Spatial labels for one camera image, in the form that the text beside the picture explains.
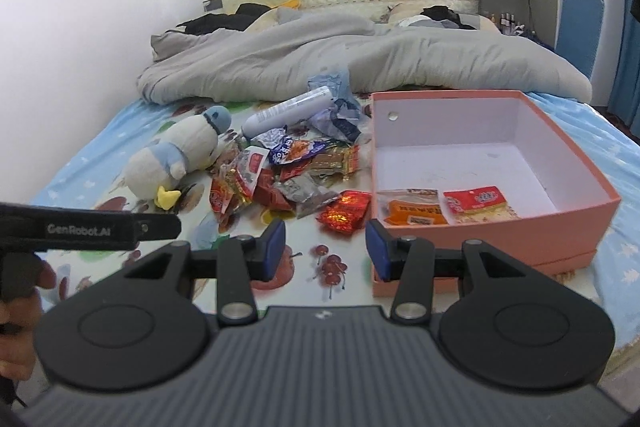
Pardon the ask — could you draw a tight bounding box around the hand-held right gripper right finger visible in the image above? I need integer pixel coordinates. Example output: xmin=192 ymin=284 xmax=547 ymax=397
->
xmin=366 ymin=219 xmax=531 ymax=324

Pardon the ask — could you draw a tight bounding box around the red white snack packet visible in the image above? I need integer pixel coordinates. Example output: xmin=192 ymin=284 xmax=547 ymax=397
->
xmin=442 ymin=185 xmax=521 ymax=225

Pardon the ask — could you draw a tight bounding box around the pink cardboard box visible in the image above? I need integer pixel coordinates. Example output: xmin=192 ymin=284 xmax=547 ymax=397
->
xmin=370 ymin=89 xmax=622 ymax=298

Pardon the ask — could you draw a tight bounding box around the orange snack packet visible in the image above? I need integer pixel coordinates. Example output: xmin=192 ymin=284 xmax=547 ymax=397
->
xmin=376 ymin=188 xmax=449 ymax=226

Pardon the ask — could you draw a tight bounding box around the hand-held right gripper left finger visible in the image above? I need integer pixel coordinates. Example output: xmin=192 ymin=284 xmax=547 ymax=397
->
xmin=122 ymin=221 xmax=287 ymax=327

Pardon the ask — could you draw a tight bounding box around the red foil snack packet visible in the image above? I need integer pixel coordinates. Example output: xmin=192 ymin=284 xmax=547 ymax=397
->
xmin=316 ymin=189 xmax=372 ymax=233

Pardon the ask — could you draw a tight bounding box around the group of small bottles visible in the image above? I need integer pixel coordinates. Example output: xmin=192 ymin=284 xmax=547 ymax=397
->
xmin=482 ymin=9 xmax=531 ymax=38

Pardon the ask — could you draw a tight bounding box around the blue curtain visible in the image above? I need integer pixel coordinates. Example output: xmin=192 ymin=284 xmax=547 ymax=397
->
xmin=607 ymin=0 xmax=640 ymax=132

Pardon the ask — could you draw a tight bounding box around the peach pillow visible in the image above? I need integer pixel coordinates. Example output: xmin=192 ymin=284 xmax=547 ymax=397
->
xmin=245 ymin=7 xmax=301 ymax=32

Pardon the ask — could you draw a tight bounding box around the blue padded board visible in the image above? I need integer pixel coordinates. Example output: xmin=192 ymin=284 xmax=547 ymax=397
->
xmin=555 ymin=0 xmax=607 ymax=80

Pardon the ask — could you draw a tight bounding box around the black clothing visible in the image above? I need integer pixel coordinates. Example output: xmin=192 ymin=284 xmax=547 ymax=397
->
xmin=421 ymin=6 xmax=481 ymax=30
xmin=176 ymin=3 xmax=273 ymax=35

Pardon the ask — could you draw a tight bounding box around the purple snack packet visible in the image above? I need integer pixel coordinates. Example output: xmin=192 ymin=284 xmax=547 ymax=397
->
xmin=269 ymin=133 xmax=328 ymax=166

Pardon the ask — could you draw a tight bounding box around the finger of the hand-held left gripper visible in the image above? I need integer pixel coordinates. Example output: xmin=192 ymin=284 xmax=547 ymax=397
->
xmin=132 ymin=213 xmax=182 ymax=241

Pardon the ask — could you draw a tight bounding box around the person's left hand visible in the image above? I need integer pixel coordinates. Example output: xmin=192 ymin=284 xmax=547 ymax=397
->
xmin=0 ymin=257 xmax=57 ymax=383

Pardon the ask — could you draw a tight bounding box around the white blue plush duck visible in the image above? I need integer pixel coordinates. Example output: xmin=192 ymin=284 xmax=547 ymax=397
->
xmin=123 ymin=105 xmax=232 ymax=210

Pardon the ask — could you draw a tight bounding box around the fruit printed bedsheet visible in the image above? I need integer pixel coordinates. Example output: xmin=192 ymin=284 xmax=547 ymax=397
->
xmin=27 ymin=92 xmax=640 ymax=358

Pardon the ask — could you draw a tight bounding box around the grey duvet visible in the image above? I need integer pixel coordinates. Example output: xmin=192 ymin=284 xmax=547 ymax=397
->
xmin=137 ymin=7 xmax=593 ymax=104

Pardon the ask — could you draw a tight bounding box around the white spray bottle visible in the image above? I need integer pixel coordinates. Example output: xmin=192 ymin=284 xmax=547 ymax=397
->
xmin=242 ymin=86 xmax=335 ymax=140

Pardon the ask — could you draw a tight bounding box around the crumpled blue plastic bag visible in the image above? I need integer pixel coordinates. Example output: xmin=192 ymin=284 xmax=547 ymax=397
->
xmin=306 ymin=68 xmax=373 ymax=144

